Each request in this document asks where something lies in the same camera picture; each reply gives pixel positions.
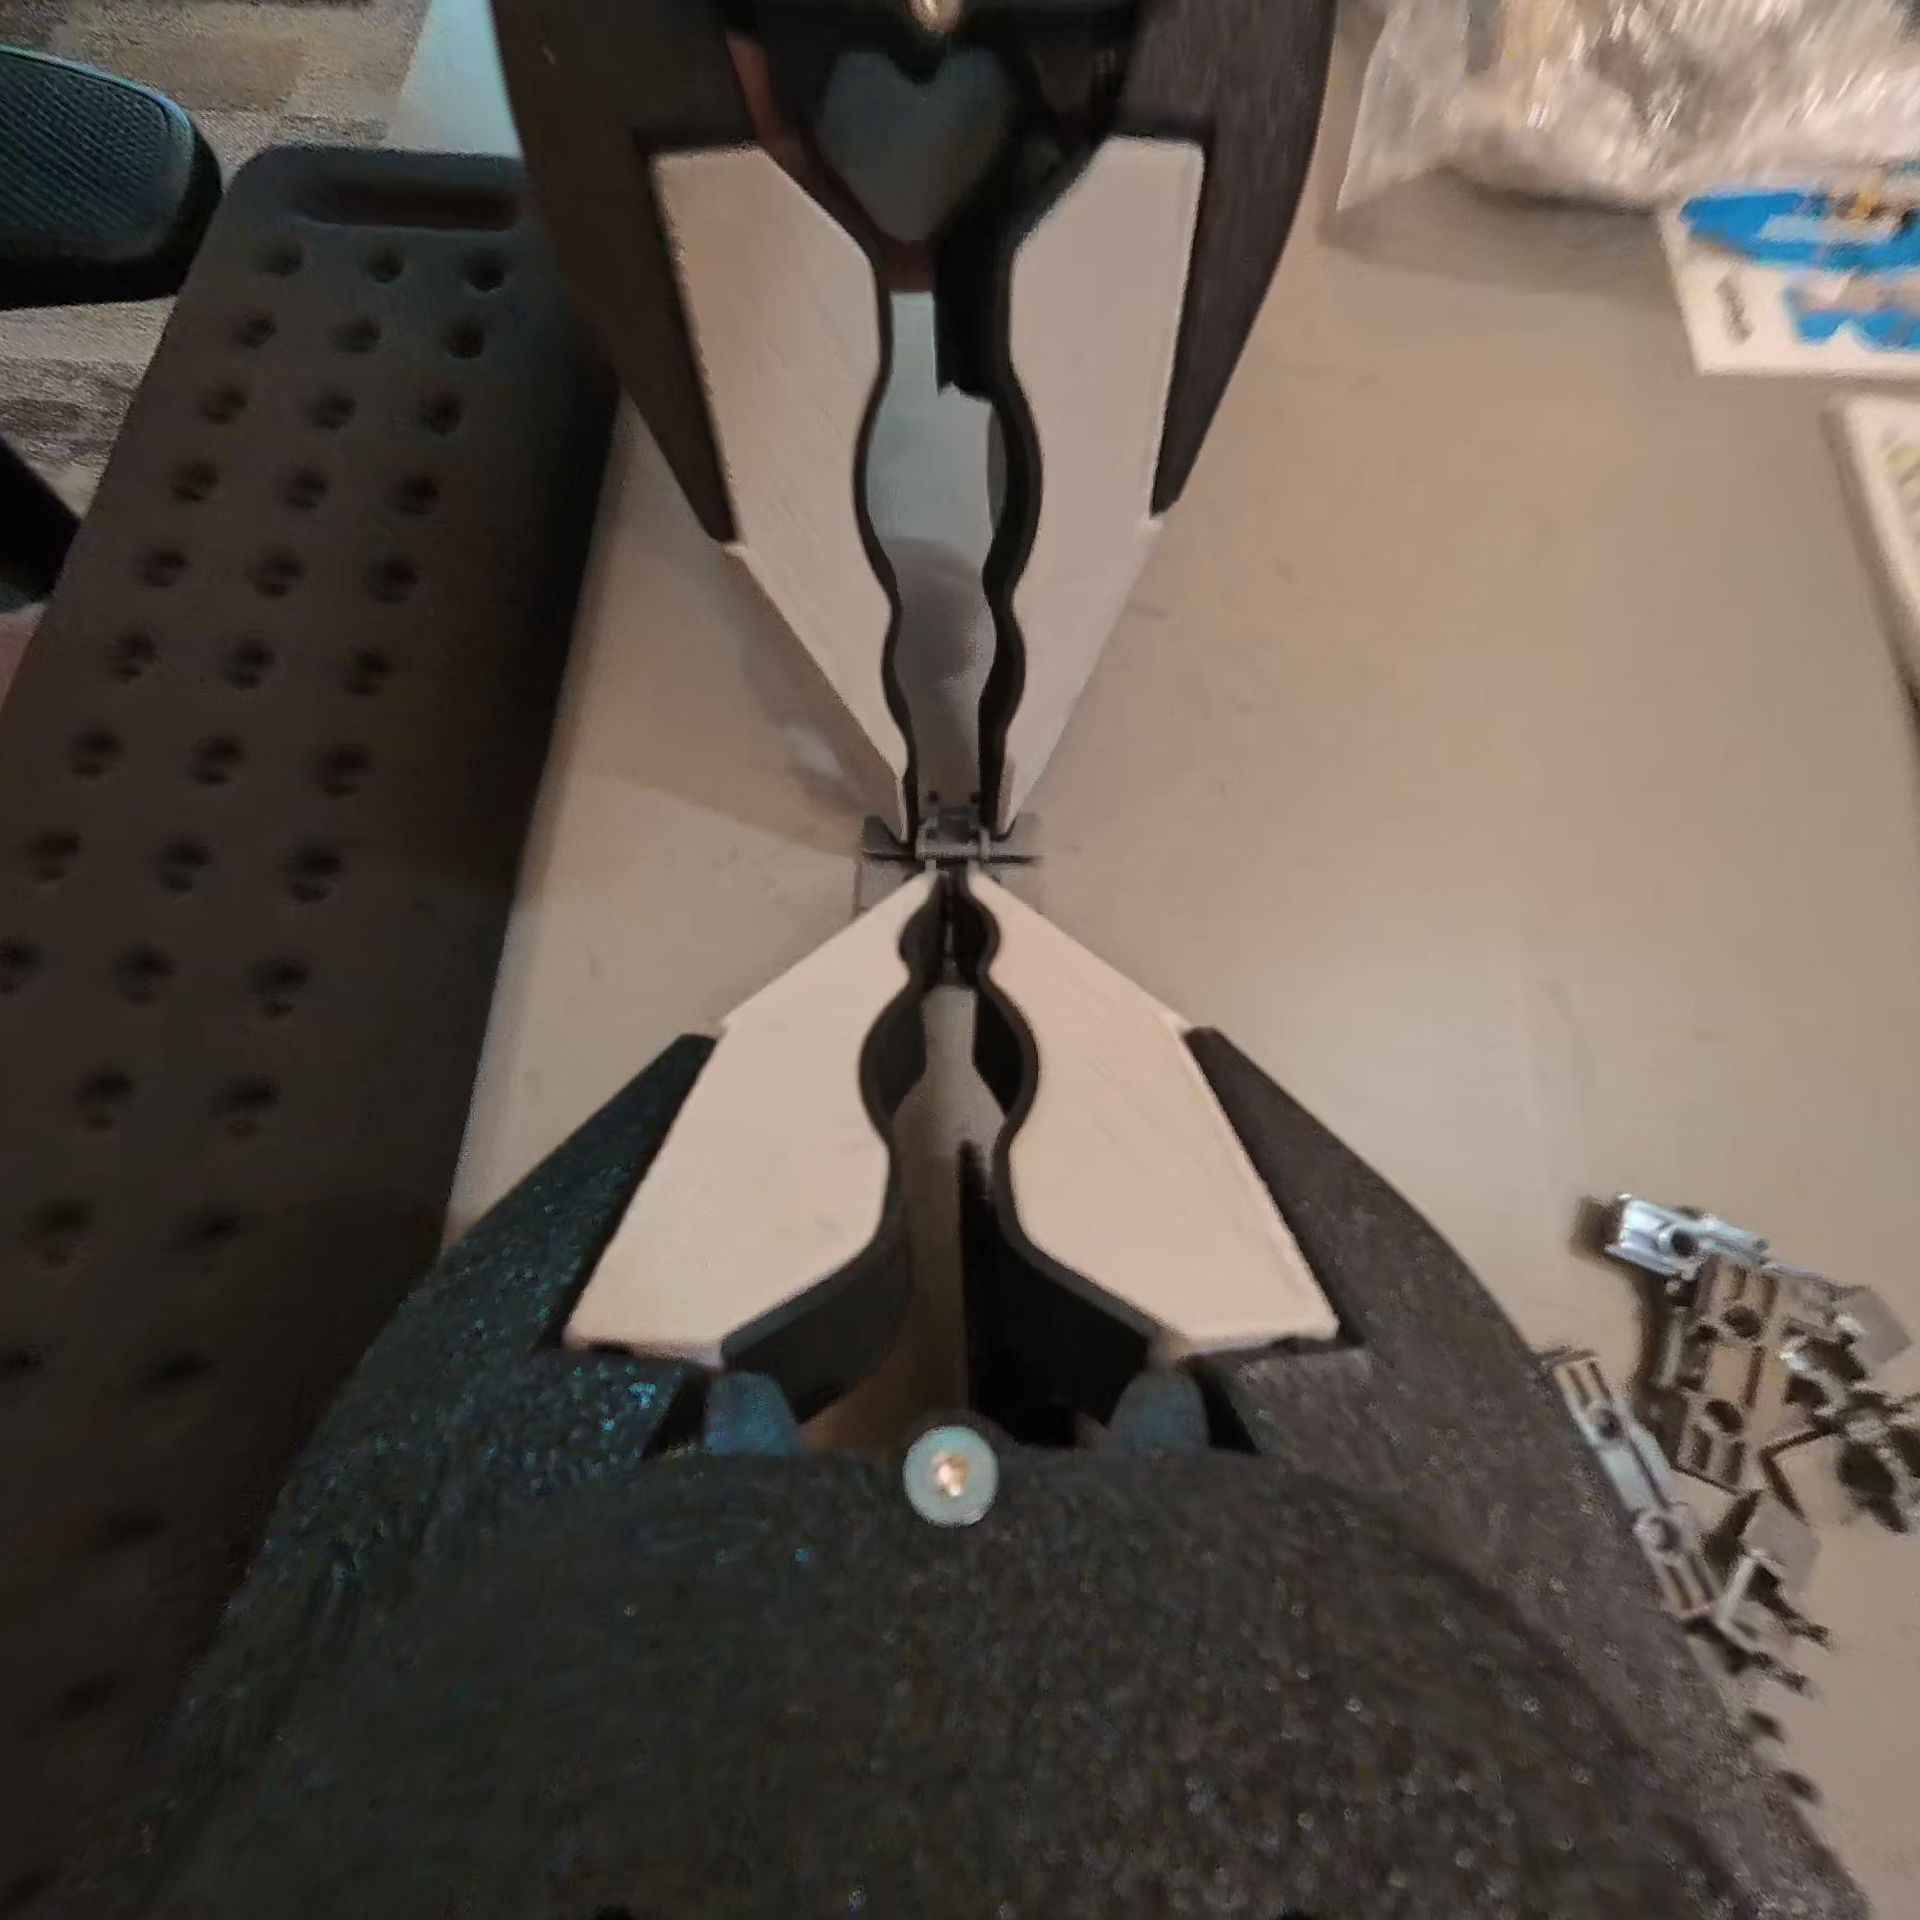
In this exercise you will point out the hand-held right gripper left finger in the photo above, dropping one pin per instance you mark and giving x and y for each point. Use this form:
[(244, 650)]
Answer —
[(749, 1182)]

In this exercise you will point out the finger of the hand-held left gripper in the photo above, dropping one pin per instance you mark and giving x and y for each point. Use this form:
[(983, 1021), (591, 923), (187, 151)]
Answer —
[(1101, 391), (783, 419)]

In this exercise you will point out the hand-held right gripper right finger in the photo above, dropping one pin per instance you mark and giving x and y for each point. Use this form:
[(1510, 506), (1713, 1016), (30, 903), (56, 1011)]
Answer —
[(1156, 1182)]

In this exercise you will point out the grey track link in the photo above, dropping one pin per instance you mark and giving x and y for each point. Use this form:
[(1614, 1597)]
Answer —
[(947, 842)]

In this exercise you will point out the pile of grey track pieces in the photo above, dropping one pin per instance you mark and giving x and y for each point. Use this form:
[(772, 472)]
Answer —
[(1726, 1351)]

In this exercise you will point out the grey desk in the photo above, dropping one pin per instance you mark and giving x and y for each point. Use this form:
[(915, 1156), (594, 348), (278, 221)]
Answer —
[(1424, 900)]

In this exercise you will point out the dark office chair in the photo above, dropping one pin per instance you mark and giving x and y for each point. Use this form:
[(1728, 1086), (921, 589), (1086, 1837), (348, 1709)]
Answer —
[(89, 164)]

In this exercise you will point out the bubble wrap bag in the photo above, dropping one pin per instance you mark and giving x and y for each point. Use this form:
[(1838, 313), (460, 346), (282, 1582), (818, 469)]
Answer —
[(1572, 105)]

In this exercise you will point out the black perforated foam pad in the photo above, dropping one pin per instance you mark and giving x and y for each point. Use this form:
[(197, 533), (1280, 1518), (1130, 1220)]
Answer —
[(223, 900)]

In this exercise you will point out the blue sticker sheet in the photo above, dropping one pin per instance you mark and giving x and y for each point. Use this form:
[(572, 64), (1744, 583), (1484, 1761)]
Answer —
[(1784, 287)]

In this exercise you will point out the instruction manual booklet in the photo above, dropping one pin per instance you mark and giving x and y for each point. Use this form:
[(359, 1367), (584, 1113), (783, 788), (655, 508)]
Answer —
[(1881, 508)]

